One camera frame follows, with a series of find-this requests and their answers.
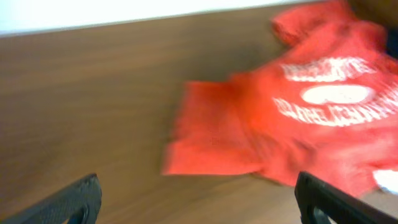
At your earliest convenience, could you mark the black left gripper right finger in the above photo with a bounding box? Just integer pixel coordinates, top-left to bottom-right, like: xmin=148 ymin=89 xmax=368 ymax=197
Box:
xmin=294 ymin=172 xmax=397 ymax=224

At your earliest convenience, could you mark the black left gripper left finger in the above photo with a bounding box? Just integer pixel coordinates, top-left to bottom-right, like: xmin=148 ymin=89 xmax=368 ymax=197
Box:
xmin=1 ymin=173 xmax=102 ymax=224

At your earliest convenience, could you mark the red soccer t-shirt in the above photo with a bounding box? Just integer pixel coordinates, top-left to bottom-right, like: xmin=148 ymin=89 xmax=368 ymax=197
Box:
xmin=163 ymin=1 xmax=397 ymax=196

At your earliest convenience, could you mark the dark clothes pile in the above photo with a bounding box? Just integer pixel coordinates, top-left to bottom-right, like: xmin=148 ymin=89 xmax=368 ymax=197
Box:
xmin=386 ymin=29 xmax=398 ymax=58

